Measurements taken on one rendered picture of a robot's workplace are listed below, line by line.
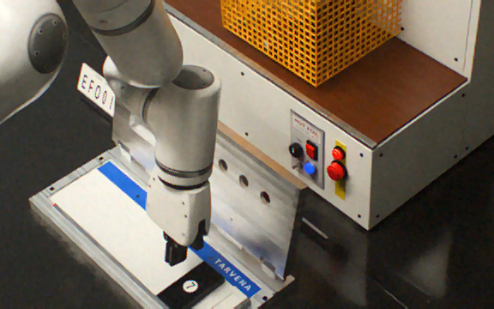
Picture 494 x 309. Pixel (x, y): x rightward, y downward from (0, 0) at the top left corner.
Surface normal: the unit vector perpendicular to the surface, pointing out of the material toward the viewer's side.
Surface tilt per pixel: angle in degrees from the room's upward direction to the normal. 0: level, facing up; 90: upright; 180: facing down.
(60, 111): 0
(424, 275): 0
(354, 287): 0
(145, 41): 98
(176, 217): 78
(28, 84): 107
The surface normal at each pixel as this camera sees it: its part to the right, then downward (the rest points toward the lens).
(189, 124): 0.08, 0.60
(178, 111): -0.27, 0.55
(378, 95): -0.05, -0.71
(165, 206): -0.74, 0.33
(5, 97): 0.32, 0.85
